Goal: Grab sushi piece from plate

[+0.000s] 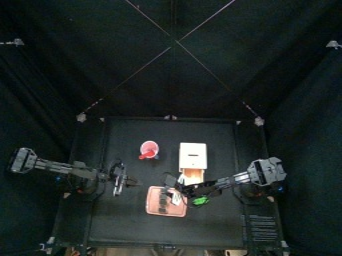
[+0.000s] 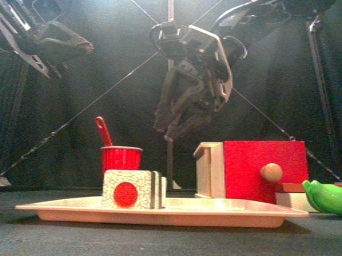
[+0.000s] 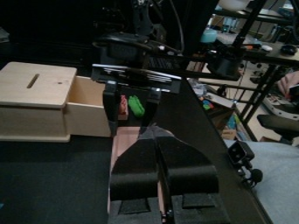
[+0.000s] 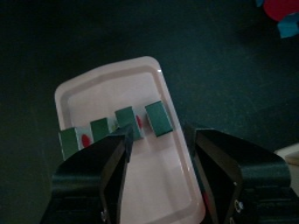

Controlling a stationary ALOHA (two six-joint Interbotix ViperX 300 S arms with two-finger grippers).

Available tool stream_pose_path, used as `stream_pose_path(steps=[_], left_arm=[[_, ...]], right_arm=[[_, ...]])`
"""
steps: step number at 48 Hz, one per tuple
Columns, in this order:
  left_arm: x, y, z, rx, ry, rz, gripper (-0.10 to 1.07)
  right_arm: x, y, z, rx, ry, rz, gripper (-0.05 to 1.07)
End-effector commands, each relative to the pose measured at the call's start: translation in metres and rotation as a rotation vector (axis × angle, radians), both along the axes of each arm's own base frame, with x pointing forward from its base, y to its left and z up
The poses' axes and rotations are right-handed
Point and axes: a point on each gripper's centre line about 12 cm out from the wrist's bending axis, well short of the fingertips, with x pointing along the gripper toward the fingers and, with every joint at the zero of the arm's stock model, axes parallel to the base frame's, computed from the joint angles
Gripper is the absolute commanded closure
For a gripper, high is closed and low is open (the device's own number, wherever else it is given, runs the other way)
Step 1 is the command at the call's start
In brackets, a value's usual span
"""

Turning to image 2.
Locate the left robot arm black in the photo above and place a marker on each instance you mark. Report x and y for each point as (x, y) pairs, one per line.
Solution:
(45, 7)

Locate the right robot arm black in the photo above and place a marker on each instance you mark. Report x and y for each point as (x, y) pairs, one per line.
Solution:
(268, 10)

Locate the red plastic spoon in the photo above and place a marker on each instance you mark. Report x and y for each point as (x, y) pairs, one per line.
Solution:
(104, 131)

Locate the wooden drawer box red front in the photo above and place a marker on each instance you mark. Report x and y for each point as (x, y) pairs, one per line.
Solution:
(249, 160)

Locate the red plastic cup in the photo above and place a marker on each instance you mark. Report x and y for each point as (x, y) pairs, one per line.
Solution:
(121, 160)

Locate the round wooden drawer knob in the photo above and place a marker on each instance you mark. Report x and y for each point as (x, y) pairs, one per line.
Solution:
(272, 172)

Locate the pink rectangular plastic tray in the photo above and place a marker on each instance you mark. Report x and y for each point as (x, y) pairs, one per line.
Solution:
(178, 214)

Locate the green toy pea pod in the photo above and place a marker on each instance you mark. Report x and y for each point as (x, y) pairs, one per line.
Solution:
(328, 198)

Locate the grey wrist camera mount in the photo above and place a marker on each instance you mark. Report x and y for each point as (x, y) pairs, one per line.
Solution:
(225, 66)

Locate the vertical metal frame post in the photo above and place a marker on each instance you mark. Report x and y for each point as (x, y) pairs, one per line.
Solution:
(170, 160)

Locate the metal side frame bar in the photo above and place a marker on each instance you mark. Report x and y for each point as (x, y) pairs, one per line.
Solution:
(317, 66)

